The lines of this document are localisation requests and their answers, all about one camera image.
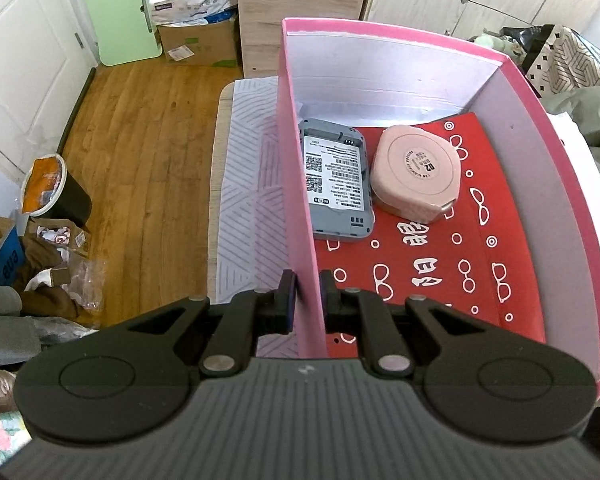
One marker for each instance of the black trash bin orange bag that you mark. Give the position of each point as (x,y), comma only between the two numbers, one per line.
(72,202)

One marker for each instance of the black plastic bag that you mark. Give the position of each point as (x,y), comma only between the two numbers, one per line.
(522,36)

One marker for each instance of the grey upholstered seat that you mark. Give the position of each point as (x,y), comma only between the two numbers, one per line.
(5,330)

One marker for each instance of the geometric patterned bag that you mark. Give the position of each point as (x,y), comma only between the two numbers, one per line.
(575,65)

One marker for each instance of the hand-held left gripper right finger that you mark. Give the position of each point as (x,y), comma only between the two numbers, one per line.
(325,290)

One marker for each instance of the pink cardboard box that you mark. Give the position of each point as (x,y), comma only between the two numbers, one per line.
(292,185)

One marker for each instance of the clear plastic wrapping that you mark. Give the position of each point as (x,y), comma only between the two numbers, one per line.
(87,282)

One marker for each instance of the green folding table board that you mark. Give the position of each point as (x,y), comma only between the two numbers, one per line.
(115,15)

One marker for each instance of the white panel door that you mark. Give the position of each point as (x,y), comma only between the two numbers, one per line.
(25,50)

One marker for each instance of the brown cardboard box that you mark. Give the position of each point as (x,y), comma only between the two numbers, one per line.
(205,42)

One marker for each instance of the crumpled clear plastic bag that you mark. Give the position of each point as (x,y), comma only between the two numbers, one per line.
(62,332)

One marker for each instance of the white striped table cloth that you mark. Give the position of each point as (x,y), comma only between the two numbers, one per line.
(250,200)

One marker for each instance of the grey pocket router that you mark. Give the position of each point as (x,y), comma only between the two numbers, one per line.
(335,180)

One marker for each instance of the floral cloth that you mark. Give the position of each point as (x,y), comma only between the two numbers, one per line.
(2,420)

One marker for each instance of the small open cardboard box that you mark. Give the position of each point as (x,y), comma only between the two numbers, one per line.
(55,232)

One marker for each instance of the brown cloth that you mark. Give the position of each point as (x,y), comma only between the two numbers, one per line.
(40,265)

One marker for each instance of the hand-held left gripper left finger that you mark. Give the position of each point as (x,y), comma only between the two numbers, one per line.
(289,292)

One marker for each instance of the red printed paper liner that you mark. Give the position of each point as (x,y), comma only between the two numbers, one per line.
(420,260)

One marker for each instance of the pink round tape measure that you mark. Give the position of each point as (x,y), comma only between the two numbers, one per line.
(415,170)

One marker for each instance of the blue cardboard box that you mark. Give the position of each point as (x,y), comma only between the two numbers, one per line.
(2,260)

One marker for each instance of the olive green bedding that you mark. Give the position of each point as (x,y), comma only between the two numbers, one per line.
(590,110)

